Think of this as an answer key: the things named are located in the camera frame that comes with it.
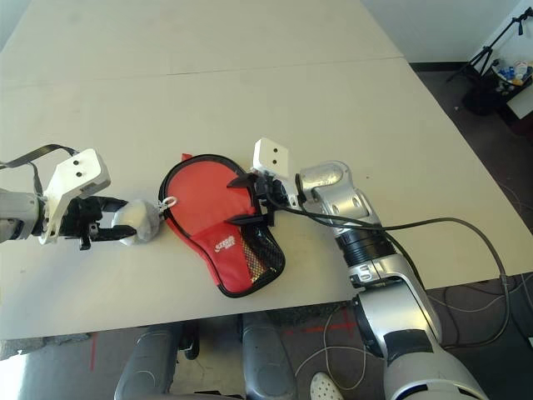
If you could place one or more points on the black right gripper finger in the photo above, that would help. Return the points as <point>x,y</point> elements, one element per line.
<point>250,220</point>
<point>245,183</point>

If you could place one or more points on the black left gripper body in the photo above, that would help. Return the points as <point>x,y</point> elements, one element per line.
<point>83,214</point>

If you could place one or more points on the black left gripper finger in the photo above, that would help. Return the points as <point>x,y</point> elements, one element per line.
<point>108,234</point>
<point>112,204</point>

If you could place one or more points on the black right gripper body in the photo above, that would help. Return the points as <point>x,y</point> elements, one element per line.
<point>268,193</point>

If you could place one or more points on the white fluffy pom-pom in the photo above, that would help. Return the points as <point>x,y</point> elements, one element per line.
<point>139,221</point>

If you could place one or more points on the red black paddle case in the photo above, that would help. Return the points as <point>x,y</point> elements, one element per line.
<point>216,250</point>

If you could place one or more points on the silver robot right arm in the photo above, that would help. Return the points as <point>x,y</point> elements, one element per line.
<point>354,200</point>

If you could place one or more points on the speckled grey floor mat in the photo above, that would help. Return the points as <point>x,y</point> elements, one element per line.
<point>41,343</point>
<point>308,314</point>

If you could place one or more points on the red tape line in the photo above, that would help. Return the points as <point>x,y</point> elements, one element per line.
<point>93,352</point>

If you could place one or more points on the grey robot left leg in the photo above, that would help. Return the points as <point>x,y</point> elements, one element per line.
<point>150,366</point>

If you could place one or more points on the white perforated shoe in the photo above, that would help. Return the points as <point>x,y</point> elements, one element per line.
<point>327,387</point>

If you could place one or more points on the black bin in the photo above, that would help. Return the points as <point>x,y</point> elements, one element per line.
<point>483,98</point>

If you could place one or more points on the black tripod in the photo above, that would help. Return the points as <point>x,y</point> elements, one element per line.
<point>479,62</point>

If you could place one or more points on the white box with bottles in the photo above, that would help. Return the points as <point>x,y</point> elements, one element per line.
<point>520,100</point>

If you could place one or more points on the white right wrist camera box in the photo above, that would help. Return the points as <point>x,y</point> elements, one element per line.
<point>272,160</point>

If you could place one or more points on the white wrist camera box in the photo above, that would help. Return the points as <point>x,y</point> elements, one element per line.
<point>272,160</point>
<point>79,171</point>

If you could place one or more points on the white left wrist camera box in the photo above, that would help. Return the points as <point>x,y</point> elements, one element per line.
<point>79,171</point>

